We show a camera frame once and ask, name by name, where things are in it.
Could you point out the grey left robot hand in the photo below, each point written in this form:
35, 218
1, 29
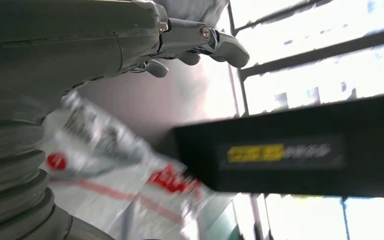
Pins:
62, 43

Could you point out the grey mailer bag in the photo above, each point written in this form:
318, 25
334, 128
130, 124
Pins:
112, 198

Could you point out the black inbound scanner machine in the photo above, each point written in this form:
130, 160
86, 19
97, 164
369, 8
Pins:
195, 159

